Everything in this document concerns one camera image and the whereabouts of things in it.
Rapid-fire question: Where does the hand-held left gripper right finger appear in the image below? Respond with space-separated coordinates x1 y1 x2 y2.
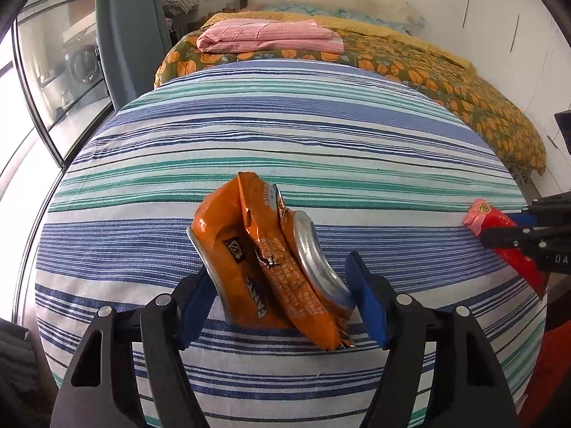
344 250 521 428

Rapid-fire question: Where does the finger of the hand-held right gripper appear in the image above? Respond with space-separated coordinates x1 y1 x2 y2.
481 226 547 258
509 193 571 229

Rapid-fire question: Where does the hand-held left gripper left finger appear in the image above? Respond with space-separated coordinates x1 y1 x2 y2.
50 267 220 428

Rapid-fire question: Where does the long red snack packet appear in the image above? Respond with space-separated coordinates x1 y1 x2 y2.
462 198 550 300

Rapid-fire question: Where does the orange chips bag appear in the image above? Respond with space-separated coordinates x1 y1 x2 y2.
186 171 358 352

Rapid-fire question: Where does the person's orange garment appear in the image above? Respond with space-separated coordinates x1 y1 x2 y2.
520 316 571 428

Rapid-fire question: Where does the orange floral quilt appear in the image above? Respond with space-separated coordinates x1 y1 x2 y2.
154 33 547 178

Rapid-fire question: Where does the white wardrobe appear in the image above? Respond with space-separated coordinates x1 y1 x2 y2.
441 0 571 215

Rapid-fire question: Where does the dark grey cloth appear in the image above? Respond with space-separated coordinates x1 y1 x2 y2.
0 319 56 428

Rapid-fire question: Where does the yellow blanket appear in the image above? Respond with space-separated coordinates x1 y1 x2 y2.
201 11 478 72

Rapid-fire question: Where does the teal floral pillow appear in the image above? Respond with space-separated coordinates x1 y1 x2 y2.
262 3 345 17
334 7 425 36

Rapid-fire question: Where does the washing machine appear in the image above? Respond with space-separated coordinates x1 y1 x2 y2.
62 38 106 88

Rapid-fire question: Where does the black framed glass door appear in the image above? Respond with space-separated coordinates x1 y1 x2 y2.
13 0 115 169

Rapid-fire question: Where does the folded pink bedsheet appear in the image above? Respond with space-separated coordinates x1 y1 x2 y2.
196 20 345 55

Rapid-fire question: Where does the grey blue curtain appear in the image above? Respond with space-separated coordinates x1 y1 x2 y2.
96 0 173 112

